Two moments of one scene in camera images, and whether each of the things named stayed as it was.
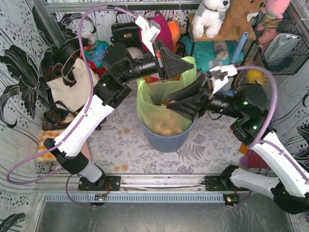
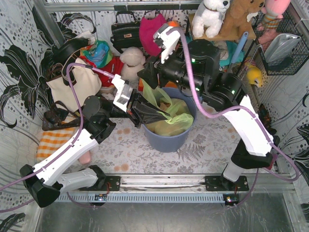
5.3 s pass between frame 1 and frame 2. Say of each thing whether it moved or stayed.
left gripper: moved
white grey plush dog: stayed
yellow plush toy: stayed
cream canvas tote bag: stayed
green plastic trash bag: stayed
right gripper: moved
